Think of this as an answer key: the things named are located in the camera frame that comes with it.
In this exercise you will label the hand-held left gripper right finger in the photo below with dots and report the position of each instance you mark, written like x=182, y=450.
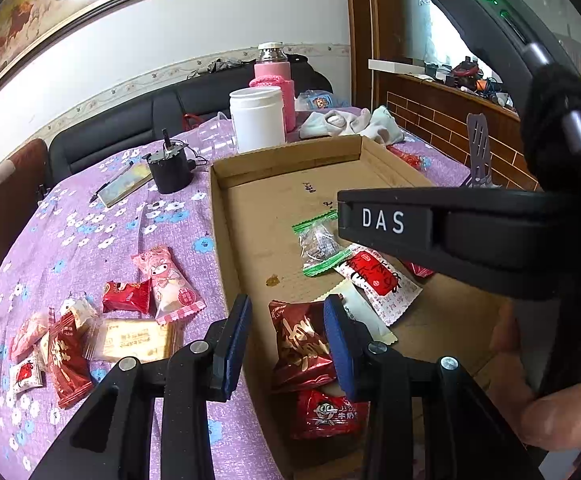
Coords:
x=340, y=350

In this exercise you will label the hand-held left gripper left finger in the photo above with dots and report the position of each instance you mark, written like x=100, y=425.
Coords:
x=235, y=355

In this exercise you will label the dark red foil snack packet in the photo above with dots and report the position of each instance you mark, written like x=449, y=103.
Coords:
x=298, y=345

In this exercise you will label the white snack packet red label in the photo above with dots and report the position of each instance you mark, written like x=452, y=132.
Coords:
x=378, y=272

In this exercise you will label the pink cartoon snack packet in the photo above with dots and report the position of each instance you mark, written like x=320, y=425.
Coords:
x=170, y=287

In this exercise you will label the shallow cardboard box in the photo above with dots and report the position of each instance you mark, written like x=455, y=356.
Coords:
x=260, y=240

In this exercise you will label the person's right hand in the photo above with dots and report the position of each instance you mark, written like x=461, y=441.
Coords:
x=560, y=415

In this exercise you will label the cream snack packet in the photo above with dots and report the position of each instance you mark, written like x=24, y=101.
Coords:
x=365, y=317

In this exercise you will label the bright red cartoon packet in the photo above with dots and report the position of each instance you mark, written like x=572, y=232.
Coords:
x=328, y=412

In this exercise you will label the grey phone stand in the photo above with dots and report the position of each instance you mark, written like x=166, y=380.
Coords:
x=477, y=145

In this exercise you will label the red crinkled wrapper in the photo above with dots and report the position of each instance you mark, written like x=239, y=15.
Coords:
x=410, y=159

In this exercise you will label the beige biscuit packet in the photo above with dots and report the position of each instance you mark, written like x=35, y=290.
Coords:
x=135, y=340

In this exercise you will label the clear green-edged candy packet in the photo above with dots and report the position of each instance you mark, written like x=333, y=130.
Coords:
x=320, y=245

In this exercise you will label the small red candy packet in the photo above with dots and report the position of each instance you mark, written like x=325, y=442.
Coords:
x=128, y=297

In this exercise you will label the wooden brick-pattern cabinet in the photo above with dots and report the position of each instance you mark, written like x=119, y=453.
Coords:
x=420, y=115

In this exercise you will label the white candy packet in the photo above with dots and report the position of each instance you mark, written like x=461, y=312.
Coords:
x=83, y=310

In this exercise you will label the black red gadget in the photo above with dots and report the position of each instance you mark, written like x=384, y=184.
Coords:
x=465, y=67

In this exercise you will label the white cloth pile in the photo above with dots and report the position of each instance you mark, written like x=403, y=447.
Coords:
x=335, y=122

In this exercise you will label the white flat box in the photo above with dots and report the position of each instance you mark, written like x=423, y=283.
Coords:
x=395, y=65

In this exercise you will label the black round container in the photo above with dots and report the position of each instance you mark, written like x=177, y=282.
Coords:
x=170, y=172

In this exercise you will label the blue cartoon plastic bag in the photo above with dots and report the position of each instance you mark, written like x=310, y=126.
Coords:
x=318, y=101

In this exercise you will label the small pink snack packet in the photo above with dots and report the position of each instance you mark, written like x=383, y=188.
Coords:
x=28, y=335

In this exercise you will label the small white red packet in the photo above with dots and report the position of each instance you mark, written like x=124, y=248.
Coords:
x=25, y=377

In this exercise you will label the black pen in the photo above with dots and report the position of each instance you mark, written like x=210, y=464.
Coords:
x=108, y=186

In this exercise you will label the clear plastic cup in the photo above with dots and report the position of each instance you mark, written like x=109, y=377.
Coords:
x=215, y=135

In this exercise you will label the window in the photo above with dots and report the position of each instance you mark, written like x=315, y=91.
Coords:
x=435, y=5

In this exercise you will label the white plastic jar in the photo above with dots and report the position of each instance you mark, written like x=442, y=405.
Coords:
x=258, y=120

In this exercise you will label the red bag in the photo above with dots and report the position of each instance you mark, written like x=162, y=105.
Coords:
x=191, y=121

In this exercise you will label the black leather sofa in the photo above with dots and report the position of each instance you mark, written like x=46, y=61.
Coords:
x=120, y=125

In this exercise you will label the pink sleeved thermos bottle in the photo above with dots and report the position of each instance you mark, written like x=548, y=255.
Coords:
x=270, y=67

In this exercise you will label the brown armchair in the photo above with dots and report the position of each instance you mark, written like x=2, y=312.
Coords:
x=10, y=195

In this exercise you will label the grey garment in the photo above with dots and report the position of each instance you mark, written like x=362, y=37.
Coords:
x=220, y=66

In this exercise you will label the framed horse painting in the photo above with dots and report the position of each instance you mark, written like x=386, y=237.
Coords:
x=45, y=20

